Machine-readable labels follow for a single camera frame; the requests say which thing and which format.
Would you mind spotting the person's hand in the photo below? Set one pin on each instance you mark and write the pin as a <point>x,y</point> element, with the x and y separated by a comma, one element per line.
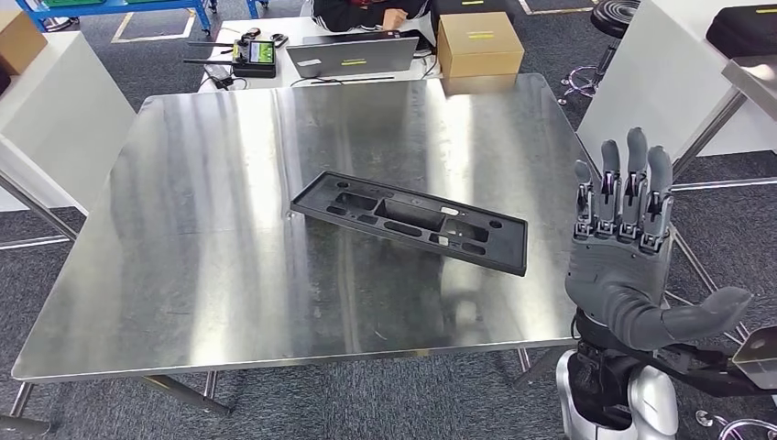
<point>393,19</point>

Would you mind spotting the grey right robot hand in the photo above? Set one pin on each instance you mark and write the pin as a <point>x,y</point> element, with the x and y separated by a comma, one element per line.
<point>619,279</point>

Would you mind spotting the black plastic plate frame part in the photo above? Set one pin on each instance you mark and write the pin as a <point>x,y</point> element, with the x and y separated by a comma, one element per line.
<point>364,200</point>

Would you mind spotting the stainless steel workbench table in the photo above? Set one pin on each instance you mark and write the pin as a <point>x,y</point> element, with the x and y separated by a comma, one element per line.
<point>212,243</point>

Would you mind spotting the person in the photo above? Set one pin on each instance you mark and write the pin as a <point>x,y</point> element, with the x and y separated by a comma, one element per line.
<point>346,12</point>

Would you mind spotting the grey laptop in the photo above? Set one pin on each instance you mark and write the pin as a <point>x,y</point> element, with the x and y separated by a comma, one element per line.
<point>352,58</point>

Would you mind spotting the cardboard box with yellow label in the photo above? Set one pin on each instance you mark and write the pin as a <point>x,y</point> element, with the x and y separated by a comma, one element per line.
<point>479,48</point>

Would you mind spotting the white desk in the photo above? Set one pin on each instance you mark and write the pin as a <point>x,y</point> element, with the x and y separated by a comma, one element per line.
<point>291,27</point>

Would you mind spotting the small black round gadget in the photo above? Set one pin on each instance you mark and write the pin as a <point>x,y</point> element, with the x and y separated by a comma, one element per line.
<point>250,33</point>
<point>279,40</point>

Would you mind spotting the black remote controller with screen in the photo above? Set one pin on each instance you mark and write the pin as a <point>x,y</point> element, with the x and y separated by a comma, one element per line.
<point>255,58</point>

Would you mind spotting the black power adapter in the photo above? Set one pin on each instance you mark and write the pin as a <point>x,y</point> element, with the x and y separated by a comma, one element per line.
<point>218,74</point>

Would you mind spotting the white panelled steel table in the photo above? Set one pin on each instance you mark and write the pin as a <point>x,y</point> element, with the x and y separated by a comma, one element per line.
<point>643,79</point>
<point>61,115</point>

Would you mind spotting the blue metal cart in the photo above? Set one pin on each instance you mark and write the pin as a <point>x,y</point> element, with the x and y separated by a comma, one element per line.
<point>121,6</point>

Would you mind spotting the black fabric object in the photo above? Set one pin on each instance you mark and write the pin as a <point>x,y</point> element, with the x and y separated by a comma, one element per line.
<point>740,30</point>

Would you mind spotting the plain brown cardboard box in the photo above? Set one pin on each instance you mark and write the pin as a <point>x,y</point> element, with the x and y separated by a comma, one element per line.
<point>18,39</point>

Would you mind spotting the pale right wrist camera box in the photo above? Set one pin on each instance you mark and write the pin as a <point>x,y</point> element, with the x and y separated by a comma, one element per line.
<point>759,358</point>

